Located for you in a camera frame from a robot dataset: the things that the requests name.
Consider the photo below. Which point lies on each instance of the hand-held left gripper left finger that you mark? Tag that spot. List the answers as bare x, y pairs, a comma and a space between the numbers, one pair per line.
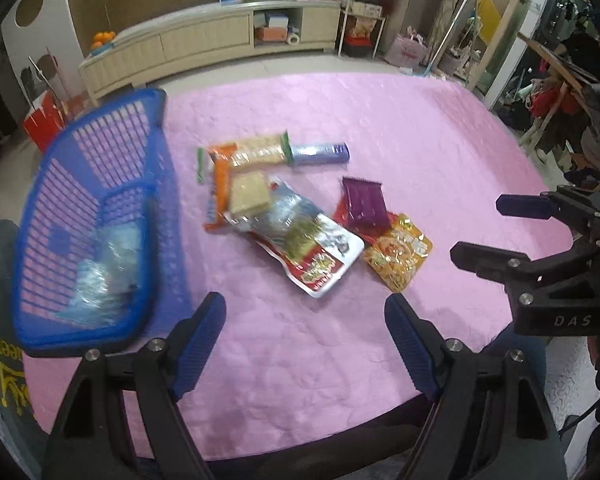
200, 345

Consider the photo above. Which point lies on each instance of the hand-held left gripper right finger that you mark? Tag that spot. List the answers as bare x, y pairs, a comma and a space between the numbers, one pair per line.
409, 347

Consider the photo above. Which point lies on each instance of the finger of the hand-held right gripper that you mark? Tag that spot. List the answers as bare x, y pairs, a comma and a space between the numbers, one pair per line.
485, 257
525, 206

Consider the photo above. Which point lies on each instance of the yellow snack packet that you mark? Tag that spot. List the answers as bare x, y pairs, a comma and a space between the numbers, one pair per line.
395, 255

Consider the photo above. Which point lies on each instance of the clear plastic snack packet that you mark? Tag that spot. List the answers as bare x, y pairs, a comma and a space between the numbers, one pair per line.
105, 270

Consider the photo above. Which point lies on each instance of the purple snack packet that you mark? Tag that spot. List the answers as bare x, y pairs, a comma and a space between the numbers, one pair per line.
362, 205

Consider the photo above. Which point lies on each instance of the red snack packet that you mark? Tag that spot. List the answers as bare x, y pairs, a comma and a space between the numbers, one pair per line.
341, 216

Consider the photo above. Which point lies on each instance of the silver and red snack pouch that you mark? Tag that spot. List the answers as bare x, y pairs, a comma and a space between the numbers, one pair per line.
305, 240

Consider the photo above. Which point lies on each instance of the small square biscuit pack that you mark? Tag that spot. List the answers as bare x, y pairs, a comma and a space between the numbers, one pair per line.
250, 195

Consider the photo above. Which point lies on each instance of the orange snack packet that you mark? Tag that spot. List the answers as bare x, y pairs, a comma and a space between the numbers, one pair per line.
220, 180

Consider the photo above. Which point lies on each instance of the purple gum canister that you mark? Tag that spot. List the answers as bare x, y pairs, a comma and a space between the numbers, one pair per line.
320, 154

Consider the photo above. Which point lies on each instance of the clear cracker packet green ends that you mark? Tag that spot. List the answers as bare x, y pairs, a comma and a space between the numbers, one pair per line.
255, 150

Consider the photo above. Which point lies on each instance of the blue plastic basket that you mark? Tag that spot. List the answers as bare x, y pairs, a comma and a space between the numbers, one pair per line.
130, 125

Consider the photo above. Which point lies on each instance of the white quilted cushion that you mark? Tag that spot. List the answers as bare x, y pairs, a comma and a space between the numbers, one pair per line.
570, 385

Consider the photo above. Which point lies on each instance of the pink gift bag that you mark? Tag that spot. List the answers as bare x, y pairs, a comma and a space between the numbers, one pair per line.
405, 51

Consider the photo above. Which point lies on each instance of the grey cloth with yellow print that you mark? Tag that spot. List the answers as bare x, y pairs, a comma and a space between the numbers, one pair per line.
0, 310

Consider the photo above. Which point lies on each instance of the red printed box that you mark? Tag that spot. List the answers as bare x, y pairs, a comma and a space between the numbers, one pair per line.
365, 27

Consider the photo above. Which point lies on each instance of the white metal rack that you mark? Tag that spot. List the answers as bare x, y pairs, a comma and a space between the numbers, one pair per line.
341, 35

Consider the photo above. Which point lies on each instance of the red paper bag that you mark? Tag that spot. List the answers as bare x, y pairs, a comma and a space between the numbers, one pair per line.
45, 122

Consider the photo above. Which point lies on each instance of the white tape roll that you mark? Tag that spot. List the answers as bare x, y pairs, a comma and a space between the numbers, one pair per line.
293, 39

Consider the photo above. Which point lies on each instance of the cream tv cabinet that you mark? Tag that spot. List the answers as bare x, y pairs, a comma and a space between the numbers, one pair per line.
205, 40

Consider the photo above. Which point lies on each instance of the orange box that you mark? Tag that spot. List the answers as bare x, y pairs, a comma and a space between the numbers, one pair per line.
270, 34

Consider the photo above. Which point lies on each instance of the light blue box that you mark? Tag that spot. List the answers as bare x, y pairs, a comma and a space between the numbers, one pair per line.
276, 21

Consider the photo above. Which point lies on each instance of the pile of oranges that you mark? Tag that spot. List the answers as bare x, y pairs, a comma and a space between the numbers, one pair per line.
103, 40

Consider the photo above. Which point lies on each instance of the white panel with round holes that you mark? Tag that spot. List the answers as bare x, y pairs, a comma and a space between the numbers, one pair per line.
50, 35

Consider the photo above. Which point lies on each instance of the wooden folding frame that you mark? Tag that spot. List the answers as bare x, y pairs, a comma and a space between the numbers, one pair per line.
555, 65

